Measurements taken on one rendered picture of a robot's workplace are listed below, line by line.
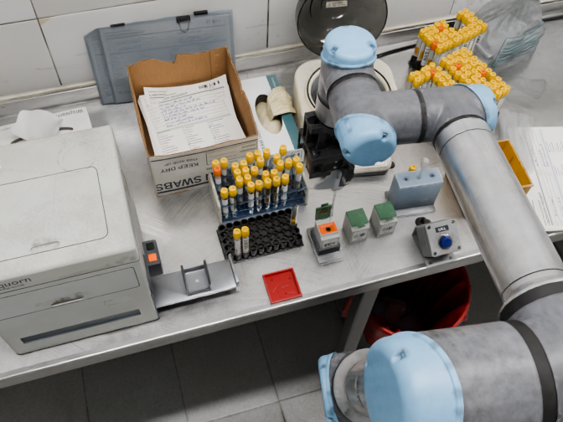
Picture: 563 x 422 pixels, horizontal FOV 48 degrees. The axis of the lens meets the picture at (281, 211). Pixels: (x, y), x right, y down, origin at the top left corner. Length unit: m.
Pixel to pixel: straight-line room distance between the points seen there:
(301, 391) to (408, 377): 1.58
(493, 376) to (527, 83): 1.30
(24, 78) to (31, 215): 0.57
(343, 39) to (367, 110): 0.12
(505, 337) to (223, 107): 1.04
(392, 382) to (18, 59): 1.20
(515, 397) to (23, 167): 0.88
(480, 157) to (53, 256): 0.66
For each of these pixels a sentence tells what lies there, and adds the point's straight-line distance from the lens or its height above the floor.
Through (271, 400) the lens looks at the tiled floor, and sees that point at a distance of 2.15.
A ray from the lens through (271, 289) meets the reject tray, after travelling 1.32.
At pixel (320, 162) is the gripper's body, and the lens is 1.03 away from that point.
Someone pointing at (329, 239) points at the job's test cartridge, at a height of 0.94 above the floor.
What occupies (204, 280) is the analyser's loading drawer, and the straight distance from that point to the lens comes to 1.29.
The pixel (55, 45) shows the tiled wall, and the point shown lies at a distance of 1.56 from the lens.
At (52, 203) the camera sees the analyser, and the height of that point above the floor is 1.17.
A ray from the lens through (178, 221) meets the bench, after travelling 1.41.
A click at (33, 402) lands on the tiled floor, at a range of 2.26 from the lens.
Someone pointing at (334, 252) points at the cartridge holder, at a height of 0.89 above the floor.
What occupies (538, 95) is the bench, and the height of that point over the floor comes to 0.87.
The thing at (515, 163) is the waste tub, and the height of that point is 0.96.
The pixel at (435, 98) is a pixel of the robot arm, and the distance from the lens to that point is 0.87.
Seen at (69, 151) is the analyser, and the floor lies 1.17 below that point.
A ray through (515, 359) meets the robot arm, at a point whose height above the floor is 1.53.
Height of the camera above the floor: 2.07
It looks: 57 degrees down
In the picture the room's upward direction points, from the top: 4 degrees clockwise
